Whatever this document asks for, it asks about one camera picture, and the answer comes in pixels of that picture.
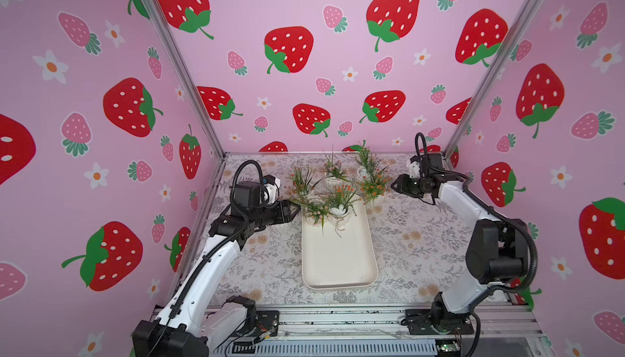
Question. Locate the white pot pink flower plant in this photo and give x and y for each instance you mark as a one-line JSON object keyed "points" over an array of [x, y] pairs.
{"points": [[315, 209]]}

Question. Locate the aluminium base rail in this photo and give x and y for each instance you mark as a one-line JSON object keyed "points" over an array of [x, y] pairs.
{"points": [[375, 330]]}

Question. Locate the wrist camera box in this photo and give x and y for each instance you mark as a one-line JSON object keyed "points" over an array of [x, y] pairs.
{"points": [[421, 165], [257, 194]]}

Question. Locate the cream storage tray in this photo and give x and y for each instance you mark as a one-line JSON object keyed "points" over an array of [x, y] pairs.
{"points": [[338, 254]]}

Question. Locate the potted plant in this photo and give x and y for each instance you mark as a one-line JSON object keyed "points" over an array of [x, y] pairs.
{"points": [[372, 175], [335, 177], [304, 181]]}

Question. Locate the white pot orange flower plant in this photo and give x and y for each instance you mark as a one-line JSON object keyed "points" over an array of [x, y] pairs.
{"points": [[341, 201]]}

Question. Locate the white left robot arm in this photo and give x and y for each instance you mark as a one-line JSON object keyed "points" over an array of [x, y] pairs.
{"points": [[182, 328]]}

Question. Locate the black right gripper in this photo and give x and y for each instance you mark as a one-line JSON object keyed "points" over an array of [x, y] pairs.
{"points": [[405, 184]]}

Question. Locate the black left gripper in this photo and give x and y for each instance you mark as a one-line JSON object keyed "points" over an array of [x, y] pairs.
{"points": [[281, 211]]}

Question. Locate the silver corner frame post left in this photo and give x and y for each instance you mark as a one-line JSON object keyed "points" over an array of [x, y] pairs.
{"points": [[178, 63]]}

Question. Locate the silver corner frame post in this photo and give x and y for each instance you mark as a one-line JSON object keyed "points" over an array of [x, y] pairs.
{"points": [[517, 29], [178, 63]]}

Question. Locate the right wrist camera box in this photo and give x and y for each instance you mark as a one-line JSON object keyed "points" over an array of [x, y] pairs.
{"points": [[421, 165]]}

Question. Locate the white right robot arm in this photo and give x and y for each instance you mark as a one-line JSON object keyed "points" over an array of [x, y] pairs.
{"points": [[501, 254]]}

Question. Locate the silver corner frame post right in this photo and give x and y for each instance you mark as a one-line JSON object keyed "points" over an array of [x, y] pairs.
{"points": [[517, 29]]}

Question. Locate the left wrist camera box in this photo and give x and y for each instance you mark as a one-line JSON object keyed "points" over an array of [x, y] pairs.
{"points": [[257, 194]]}

